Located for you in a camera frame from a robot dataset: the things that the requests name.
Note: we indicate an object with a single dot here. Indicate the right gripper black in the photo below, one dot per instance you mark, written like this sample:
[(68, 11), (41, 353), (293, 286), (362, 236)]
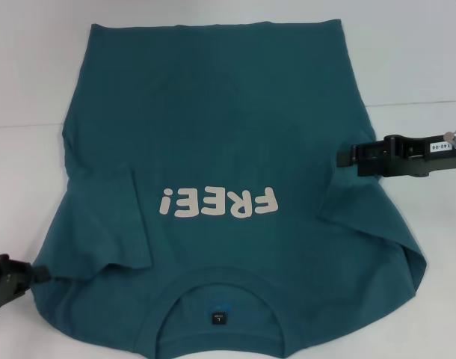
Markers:
[(411, 156)]

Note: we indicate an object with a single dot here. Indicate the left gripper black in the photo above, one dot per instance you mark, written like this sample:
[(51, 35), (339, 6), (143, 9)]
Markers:
[(5, 278)]

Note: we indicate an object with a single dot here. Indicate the teal t-shirt with FREE! print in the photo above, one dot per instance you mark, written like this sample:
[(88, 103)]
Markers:
[(220, 112)]

